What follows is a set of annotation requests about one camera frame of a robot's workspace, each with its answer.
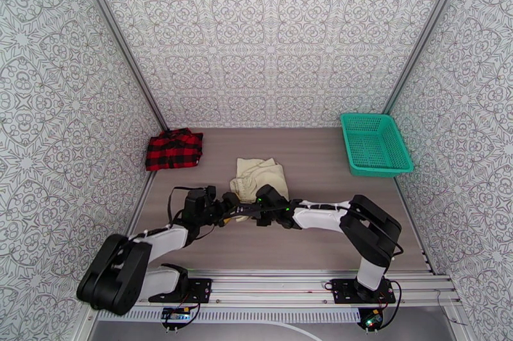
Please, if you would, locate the aluminium frame post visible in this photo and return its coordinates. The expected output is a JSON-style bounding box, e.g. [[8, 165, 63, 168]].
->
[[383, 0, 473, 114], [70, 0, 172, 136]]

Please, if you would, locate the teal plastic mesh basket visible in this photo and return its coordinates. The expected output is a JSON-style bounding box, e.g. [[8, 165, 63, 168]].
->
[[339, 112, 415, 179]]

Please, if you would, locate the white slotted cable duct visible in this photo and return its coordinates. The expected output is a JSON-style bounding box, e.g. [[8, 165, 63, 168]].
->
[[97, 308, 362, 324]]

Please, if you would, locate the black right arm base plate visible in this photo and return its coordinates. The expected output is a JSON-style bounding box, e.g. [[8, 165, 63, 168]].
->
[[333, 277, 397, 306]]

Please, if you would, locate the small rectangular circuit board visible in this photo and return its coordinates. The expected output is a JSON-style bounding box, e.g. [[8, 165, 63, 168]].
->
[[161, 306, 192, 323]]

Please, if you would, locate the aluminium table side rail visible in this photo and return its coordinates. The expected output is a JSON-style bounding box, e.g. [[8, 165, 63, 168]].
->
[[394, 178, 437, 275], [127, 169, 158, 233]]

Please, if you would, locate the red black plaid garment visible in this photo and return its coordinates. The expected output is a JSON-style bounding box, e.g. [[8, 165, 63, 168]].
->
[[145, 128, 204, 172]]

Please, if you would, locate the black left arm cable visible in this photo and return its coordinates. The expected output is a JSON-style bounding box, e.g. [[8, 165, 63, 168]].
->
[[167, 186, 194, 226]]

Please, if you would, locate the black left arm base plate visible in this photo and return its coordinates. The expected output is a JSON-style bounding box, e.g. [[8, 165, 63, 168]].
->
[[148, 278, 214, 304]]

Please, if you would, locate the small round circuit board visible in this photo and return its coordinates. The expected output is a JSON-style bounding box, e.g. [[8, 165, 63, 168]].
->
[[358, 308, 384, 331]]

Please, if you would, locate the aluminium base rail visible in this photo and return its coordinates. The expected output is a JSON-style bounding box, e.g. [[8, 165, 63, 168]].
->
[[85, 269, 461, 310]]

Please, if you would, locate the cream fabric garment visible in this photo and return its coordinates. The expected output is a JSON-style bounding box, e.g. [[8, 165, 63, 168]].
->
[[229, 157, 290, 223]]

